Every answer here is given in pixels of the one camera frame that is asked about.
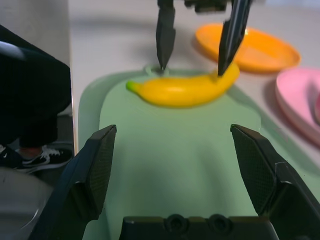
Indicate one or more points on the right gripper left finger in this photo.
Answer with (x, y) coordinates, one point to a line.
(87, 175)

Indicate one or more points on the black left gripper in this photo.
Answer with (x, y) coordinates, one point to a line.
(207, 5)

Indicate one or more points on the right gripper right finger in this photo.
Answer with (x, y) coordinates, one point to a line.
(270, 185)

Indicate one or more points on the yellow toy banana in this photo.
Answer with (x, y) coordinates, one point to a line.
(180, 92)

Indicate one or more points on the black white sneaker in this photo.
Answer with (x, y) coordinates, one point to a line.
(42, 160)

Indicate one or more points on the yellow plastic plate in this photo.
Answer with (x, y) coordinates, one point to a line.
(262, 55)

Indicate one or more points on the pink plastic plate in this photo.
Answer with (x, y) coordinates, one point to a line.
(297, 100)

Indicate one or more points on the green cutting board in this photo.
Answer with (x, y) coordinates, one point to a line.
(175, 155)

